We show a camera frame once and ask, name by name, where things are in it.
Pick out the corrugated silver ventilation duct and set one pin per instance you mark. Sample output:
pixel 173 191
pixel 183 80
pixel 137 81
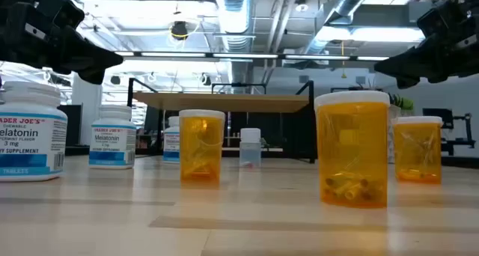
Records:
pixel 234 16

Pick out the black partition panel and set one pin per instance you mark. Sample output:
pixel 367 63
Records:
pixel 73 125

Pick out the black rail with light strips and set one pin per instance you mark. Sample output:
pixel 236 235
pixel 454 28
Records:
pixel 172 54

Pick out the black computer monitor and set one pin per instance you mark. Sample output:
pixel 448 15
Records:
pixel 448 117

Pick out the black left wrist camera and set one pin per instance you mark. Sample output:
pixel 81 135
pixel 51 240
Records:
pixel 61 11

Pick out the smooth silver ventilation duct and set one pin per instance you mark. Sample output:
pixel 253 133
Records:
pixel 350 1

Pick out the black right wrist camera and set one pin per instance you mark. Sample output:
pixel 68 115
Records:
pixel 441 20

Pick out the wooden shelf black metal frame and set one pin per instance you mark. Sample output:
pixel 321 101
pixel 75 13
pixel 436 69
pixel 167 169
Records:
pixel 243 102

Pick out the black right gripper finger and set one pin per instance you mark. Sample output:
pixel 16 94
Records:
pixel 415 61
pixel 404 81

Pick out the black background desk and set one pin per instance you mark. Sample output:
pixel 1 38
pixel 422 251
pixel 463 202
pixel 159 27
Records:
pixel 458 143

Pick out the succulent in patterned white pot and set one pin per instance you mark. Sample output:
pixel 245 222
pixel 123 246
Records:
pixel 402 102

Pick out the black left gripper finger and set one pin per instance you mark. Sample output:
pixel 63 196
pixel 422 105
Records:
pixel 82 52
pixel 93 73

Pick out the clear plastic bottle white cap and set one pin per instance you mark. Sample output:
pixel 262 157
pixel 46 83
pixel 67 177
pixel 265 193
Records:
pixel 250 147

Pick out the white melatonin supplement bottle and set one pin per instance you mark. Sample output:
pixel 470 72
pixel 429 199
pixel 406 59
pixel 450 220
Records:
pixel 30 136
pixel 171 140
pixel 112 140

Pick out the amber pill bottle white cap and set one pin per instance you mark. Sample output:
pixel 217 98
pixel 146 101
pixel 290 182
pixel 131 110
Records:
pixel 418 151
pixel 351 151
pixel 202 147

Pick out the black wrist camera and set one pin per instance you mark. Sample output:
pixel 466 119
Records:
pixel 61 11
pixel 441 20

